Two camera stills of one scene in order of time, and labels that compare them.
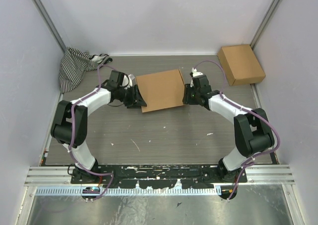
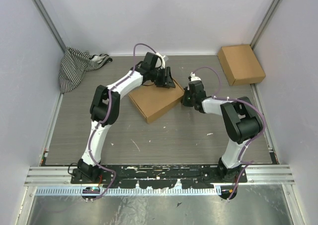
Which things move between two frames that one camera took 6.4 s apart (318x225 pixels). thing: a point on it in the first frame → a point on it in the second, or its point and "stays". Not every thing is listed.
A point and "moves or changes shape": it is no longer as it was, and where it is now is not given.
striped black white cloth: x=74 y=64 stays
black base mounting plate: x=158 y=176 stays
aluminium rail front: x=261 y=174 stays
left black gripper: x=136 y=96 → x=168 y=83
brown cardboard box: x=161 y=90 moves or changes shape
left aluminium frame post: x=45 y=17 stays
